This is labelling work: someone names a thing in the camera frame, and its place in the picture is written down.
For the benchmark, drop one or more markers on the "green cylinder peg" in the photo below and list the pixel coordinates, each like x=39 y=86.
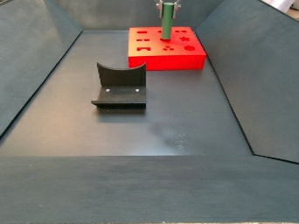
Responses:
x=168 y=20

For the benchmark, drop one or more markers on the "black curved regrasp stand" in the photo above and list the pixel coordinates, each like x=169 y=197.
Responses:
x=122 y=87

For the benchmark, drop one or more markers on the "red shape sorter box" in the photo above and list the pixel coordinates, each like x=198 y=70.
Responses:
x=181 y=53

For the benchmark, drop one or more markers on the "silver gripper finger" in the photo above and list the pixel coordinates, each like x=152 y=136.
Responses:
x=160 y=4
x=177 y=7

